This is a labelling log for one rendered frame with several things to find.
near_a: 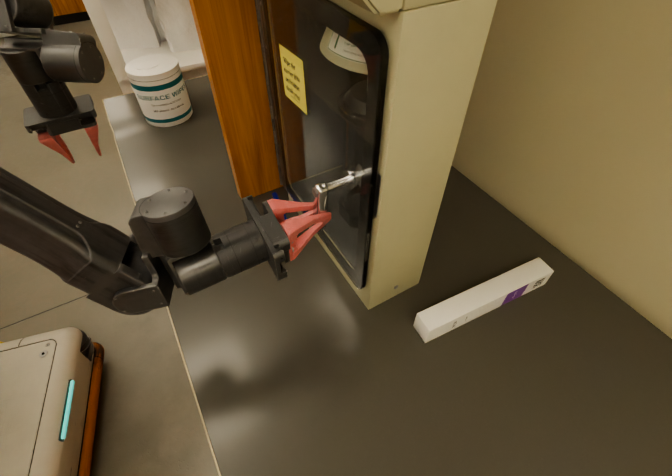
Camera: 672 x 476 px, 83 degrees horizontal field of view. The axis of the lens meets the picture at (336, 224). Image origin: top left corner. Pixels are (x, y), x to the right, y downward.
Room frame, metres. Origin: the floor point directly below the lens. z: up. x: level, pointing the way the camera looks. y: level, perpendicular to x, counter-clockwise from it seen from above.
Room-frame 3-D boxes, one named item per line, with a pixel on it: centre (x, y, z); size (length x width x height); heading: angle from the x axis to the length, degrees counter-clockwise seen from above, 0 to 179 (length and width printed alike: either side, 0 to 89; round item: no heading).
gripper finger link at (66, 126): (0.58, 0.46, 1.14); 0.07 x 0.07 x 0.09; 30
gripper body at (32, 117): (0.57, 0.46, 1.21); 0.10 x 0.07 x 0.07; 120
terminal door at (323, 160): (0.47, 0.03, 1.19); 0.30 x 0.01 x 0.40; 30
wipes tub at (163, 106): (0.97, 0.48, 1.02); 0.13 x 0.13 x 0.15
